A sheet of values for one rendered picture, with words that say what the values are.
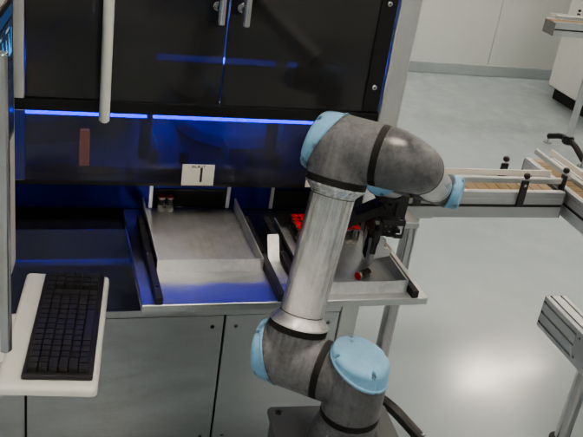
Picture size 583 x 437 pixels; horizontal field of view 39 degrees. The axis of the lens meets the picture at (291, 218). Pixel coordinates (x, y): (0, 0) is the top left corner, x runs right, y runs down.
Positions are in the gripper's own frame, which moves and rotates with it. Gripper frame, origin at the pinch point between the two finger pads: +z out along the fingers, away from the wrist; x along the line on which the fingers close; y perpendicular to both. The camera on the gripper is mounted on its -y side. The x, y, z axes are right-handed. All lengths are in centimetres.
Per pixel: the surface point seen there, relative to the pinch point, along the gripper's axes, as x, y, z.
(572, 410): 10, 85, 64
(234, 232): 12.6, -32.7, 2.4
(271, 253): -0.6, -24.6, -0.4
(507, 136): 345, 209, 123
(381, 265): -1.5, 4.3, 1.3
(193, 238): 8.0, -43.8, 2.0
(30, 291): -9, -82, 8
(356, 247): 7.7, -0.4, 2.1
